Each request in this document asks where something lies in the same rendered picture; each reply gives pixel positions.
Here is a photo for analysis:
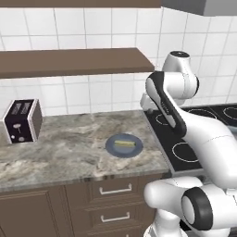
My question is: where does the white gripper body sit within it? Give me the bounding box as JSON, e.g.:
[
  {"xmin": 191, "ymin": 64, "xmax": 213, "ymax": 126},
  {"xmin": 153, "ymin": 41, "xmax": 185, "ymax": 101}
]
[{"xmin": 140, "ymin": 93, "xmax": 160, "ymax": 114}]

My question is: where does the yellow butter stick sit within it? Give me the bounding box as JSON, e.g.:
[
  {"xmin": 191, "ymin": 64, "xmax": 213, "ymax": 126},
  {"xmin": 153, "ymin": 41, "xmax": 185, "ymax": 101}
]
[{"xmin": 114, "ymin": 140, "xmax": 137, "ymax": 148}]

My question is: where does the black hob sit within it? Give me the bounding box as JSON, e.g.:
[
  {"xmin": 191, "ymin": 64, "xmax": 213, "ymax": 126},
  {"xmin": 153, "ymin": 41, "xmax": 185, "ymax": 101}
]
[{"xmin": 143, "ymin": 104, "xmax": 237, "ymax": 174}]

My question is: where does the blue round plate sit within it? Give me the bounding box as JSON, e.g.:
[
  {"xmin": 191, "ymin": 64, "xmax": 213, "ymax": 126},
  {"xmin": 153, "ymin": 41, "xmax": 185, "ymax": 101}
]
[{"xmin": 105, "ymin": 132, "xmax": 144, "ymax": 159}]

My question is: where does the brown drawer front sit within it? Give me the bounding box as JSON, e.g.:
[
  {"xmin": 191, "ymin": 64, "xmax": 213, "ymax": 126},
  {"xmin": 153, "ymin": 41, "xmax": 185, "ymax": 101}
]
[
  {"xmin": 87, "ymin": 176, "xmax": 141, "ymax": 203},
  {"xmin": 83, "ymin": 203, "xmax": 141, "ymax": 231},
  {"xmin": 87, "ymin": 227, "xmax": 146, "ymax": 237}
]

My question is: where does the grey extractor hood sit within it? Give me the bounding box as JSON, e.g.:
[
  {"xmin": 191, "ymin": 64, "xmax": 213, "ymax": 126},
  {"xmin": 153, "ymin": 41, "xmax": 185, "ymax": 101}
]
[{"xmin": 161, "ymin": 0, "xmax": 237, "ymax": 17}]

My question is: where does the black and silver toaster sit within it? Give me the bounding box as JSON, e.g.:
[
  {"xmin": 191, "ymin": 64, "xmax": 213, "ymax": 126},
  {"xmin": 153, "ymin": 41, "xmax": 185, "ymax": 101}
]
[{"xmin": 2, "ymin": 98, "xmax": 44, "ymax": 144}]

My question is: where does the brown cupboard door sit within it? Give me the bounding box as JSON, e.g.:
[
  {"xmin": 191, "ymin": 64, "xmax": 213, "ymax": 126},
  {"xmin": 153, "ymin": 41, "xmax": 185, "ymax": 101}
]
[{"xmin": 0, "ymin": 189, "xmax": 69, "ymax": 237}]

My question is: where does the brown wall shelf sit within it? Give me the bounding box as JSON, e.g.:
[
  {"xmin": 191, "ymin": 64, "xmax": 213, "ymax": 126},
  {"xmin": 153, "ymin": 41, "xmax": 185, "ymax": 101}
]
[{"xmin": 0, "ymin": 47, "xmax": 156, "ymax": 80}]

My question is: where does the silver drawer handle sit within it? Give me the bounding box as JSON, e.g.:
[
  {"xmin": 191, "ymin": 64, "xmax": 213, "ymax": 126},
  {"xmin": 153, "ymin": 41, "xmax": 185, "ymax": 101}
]
[
  {"xmin": 100, "ymin": 211, "xmax": 131, "ymax": 224},
  {"xmin": 98, "ymin": 183, "xmax": 133, "ymax": 196}
]

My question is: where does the brown wall cupboard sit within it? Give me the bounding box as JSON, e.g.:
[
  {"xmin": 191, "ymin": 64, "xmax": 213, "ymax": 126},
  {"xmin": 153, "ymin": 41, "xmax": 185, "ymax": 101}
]
[{"xmin": 0, "ymin": 0, "xmax": 163, "ymax": 9}]

